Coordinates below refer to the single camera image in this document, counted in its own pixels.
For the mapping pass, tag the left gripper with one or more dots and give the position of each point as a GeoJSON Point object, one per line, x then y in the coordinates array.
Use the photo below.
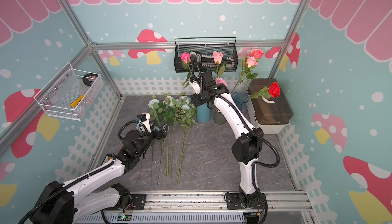
{"type": "Point", "coordinates": [158, 136]}

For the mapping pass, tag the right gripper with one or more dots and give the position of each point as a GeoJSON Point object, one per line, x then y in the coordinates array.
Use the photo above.
{"type": "Point", "coordinates": [194, 99]}

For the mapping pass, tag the teal ceramic vase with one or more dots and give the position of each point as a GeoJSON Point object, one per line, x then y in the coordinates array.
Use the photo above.
{"type": "Point", "coordinates": [203, 113]}

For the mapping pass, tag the pale blue flower stem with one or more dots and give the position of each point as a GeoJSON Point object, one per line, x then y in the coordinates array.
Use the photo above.
{"type": "Point", "coordinates": [184, 138]}

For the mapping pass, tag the clear glass vase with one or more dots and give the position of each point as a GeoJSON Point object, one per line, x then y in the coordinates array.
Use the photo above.
{"type": "Point", "coordinates": [218, 117]}

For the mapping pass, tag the purple glass vase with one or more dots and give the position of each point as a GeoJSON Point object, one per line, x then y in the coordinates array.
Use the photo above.
{"type": "Point", "coordinates": [240, 98]}

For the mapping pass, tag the flowers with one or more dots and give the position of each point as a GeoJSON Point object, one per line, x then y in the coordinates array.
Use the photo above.
{"type": "Point", "coordinates": [175, 106]}

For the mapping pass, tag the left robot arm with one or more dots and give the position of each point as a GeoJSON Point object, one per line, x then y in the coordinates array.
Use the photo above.
{"type": "Point", "coordinates": [73, 200]}

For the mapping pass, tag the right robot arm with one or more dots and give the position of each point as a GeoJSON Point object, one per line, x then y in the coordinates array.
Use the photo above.
{"type": "Point", "coordinates": [249, 140]}

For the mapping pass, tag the pink carnation stem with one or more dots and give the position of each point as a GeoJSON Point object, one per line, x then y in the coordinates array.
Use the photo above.
{"type": "Point", "coordinates": [220, 82]}

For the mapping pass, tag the bit set tool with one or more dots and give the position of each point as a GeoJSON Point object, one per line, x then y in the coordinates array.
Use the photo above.
{"type": "Point", "coordinates": [208, 61]}

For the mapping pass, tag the magenta rose stem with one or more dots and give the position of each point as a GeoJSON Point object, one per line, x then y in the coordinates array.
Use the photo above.
{"type": "Point", "coordinates": [187, 66]}

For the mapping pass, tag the pink roses stem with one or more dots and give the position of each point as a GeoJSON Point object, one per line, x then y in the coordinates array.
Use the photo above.
{"type": "Point", "coordinates": [219, 71]}

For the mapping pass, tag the coral pink rose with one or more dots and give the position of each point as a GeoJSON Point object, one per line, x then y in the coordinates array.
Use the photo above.
{"type": "Point", "coordinates": [252, 61]}

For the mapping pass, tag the red rose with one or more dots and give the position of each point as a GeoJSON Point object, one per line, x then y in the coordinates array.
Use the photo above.
{"type": "Point", "coordinates": [267, 92]}

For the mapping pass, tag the brown lid storage box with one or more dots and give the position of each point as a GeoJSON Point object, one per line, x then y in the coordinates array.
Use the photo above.
{"type": "Point", "coordinates": [270, 115]}

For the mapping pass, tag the black tape roll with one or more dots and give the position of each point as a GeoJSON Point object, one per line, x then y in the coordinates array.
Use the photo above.
{"type": "Point", "coordinates": [89, 79]}

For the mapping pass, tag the yellow tool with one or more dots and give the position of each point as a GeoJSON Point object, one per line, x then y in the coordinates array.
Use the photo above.
{"type": "Point", "coordinates": [77, 101]}

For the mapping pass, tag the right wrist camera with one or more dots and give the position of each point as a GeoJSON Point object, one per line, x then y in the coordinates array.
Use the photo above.
{"type": "Point", "coordinates": [196, 87]}

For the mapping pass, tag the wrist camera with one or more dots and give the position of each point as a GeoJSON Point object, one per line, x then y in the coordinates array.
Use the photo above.
{"type": "Point", "coordinates": [196, 87]}
{"type": "Point", "coordinates": [144, 122]}

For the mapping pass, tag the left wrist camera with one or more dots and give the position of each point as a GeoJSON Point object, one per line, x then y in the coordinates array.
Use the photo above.
{"type": "Point", "coordinates": [144, 122]}

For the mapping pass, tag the black wire basket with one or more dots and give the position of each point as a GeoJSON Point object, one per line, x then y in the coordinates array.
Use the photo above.
{"type": "Point", "coordinates": [206, 46]}

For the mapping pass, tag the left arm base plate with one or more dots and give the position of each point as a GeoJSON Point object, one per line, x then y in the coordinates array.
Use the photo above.
{"type": "Point", "coordinates": [130, 202]}

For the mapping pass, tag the white wire basket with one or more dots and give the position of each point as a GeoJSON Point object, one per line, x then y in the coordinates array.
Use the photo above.
{"type": "Point", "coordinates": [55, 98]}

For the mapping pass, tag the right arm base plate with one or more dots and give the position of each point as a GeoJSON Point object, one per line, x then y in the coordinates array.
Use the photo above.
{"type": "Point", "coordinates": [237, 201]}

